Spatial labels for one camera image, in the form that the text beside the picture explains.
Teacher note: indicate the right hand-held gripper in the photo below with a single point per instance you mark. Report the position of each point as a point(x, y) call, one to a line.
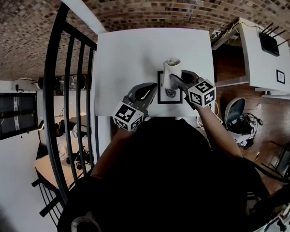
point(201, 93)

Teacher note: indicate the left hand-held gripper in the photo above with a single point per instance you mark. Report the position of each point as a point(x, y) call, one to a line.
point(128, 115)

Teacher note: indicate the white cloth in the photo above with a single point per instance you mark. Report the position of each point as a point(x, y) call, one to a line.
point(169, 68)

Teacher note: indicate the black picture frame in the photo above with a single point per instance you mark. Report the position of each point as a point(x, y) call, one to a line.
point(170, 100)

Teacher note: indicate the person's left forearm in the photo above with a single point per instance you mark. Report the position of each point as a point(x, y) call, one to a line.
point(111, 151)

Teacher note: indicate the person's right forearm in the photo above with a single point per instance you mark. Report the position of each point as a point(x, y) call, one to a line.
point(220, 134)

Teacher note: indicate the small black framed picture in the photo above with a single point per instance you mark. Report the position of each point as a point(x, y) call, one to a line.
point(280, 76)

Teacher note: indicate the grey shell chair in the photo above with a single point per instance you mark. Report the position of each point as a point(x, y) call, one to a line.
point(234, 110)

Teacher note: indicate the person's black clothing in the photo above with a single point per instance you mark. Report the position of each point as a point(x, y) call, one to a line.
point(169, 178)

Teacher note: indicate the black router with antennas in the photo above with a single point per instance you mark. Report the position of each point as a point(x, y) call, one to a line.
point(269, 43)

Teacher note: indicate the black metal railing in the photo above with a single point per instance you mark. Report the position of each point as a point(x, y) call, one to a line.
point(53, 100)

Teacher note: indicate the white beam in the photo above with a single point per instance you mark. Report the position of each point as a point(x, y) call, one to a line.
point(79, 6)

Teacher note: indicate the wooden table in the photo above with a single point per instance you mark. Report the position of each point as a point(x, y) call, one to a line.
point(48, 168)

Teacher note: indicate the black folding chair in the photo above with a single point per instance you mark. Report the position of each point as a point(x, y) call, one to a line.
point(285, 161)

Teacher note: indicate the black framed window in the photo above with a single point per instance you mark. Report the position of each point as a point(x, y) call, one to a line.
point(14, 116)

